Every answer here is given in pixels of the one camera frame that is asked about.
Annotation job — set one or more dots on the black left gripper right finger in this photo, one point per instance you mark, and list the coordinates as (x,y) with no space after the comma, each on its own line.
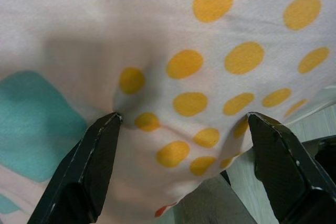
(283,171)

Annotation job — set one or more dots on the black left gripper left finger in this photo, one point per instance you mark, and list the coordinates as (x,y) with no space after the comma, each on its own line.
(84,171)

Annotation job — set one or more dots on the pink pillow with coloured spots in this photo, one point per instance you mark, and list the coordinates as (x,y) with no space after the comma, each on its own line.
(157,24)

